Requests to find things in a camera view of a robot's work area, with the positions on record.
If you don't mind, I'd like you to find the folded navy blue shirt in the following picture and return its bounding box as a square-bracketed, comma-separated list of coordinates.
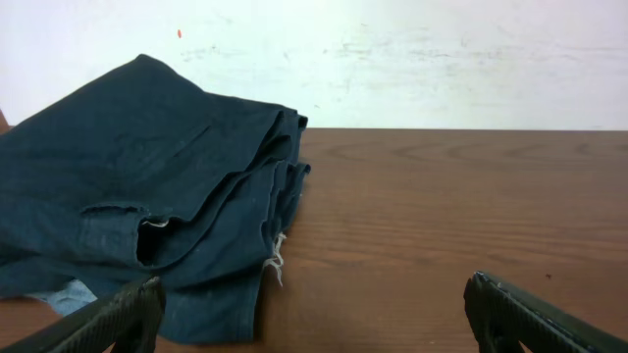
[1, 55, 310, 344]

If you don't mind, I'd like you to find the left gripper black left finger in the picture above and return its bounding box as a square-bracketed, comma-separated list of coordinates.
[1, 277, 166, 353]

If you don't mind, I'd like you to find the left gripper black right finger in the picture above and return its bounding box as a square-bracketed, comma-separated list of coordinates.
[463, 272, 627, 353]

